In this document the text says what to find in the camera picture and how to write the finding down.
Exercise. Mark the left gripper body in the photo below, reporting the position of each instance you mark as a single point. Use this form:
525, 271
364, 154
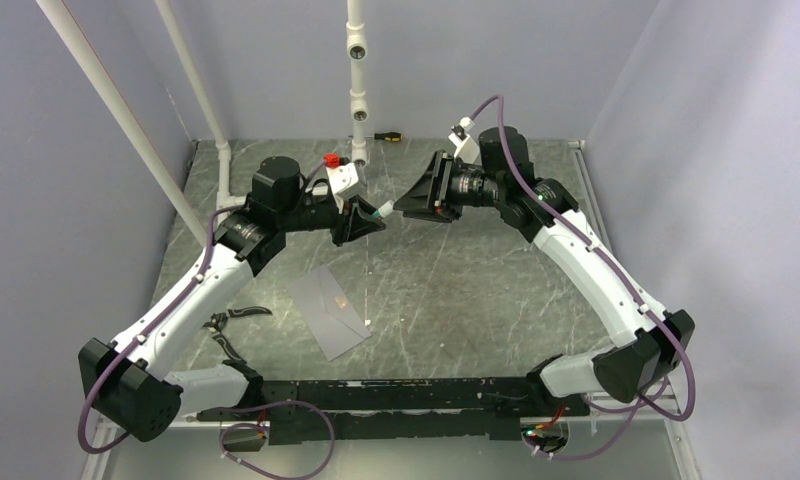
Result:
340, 232

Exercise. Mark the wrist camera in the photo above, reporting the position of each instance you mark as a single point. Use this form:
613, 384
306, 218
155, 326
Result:
344, 177
465, 147

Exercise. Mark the green white glue stick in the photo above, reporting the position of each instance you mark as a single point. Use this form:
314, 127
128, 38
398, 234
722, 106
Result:
384, 210

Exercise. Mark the aluminium table edge rail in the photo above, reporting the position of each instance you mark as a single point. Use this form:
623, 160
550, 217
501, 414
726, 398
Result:
685, 396

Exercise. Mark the grey envelope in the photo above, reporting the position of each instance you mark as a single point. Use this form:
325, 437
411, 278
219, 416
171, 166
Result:
330, 315

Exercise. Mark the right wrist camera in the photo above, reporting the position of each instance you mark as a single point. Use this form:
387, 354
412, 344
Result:
465, 147

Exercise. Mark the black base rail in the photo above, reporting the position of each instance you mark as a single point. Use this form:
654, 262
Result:
497, 408

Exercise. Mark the white pvc pipe frame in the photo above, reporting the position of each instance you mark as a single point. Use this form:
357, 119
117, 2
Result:
68, 28

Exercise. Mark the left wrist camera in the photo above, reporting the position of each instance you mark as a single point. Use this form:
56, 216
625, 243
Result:
344, 177

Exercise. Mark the yellow black screwdriver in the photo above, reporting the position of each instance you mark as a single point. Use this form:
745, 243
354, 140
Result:
392, 137

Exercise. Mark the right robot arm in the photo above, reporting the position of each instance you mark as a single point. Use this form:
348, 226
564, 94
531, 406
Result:
646, 337

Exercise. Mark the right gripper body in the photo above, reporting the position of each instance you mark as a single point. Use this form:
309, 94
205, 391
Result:
446, 206

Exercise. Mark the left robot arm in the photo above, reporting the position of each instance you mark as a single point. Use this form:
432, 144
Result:
130, 380

